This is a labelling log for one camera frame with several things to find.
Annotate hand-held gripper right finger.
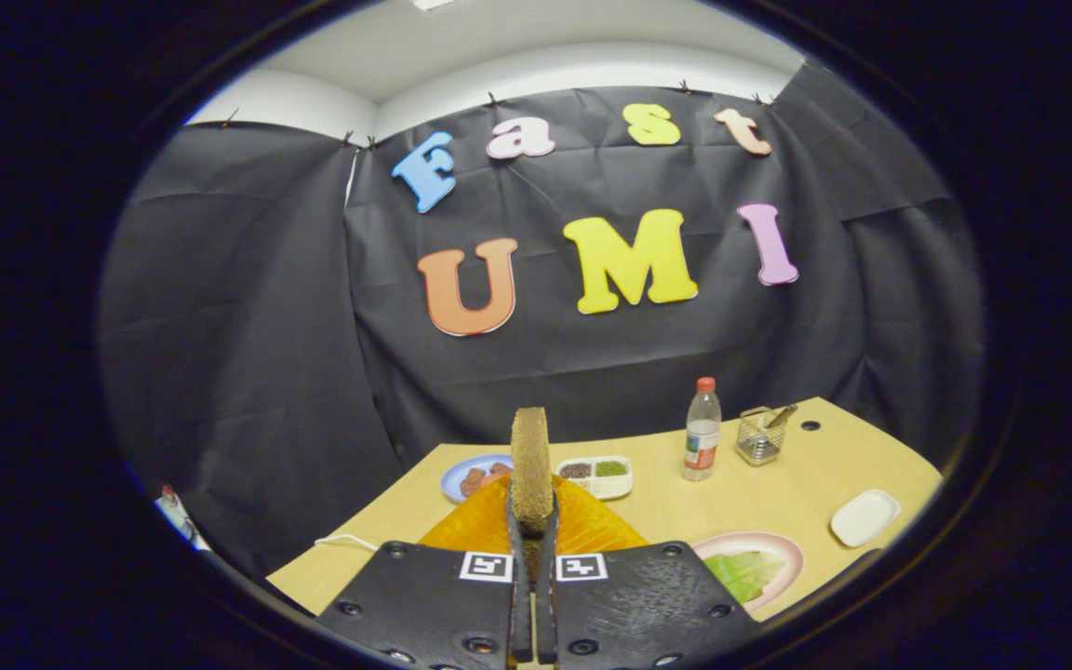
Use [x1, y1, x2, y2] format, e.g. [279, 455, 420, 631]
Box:
[534, 475, 762, 670]

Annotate blue plate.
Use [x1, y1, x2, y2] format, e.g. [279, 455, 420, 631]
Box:
[440, 453, 515, 504]

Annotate red meat slices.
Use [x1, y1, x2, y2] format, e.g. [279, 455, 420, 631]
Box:
[459, 462, 513, 498]

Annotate white divided seasoning tray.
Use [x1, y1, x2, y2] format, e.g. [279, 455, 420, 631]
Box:
[554, 455, 634, 501]

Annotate white red blue object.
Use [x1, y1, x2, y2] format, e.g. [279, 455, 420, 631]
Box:
[153, 484, 213, 552]

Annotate brown bread slice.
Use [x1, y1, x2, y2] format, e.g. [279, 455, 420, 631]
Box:
[509, 407, 556, 538]

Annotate green lettuce leaf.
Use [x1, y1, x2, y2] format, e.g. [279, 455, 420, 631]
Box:
[702, 551, 788, 606]

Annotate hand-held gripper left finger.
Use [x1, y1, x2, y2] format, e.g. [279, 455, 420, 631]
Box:
[315, 479, 535, 670]

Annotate pink round plate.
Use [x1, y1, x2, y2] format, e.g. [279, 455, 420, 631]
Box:
[690, 531, 806, 613]

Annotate metal wire basket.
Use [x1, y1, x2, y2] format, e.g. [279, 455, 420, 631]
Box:
[735, 406, 788, 467]

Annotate white rectangular plate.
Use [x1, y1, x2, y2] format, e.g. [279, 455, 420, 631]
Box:
[829, 489, 903, 549]

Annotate clear plastic bottle red cap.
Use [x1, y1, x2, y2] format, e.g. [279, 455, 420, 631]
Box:
[682, 377, 723, 482]

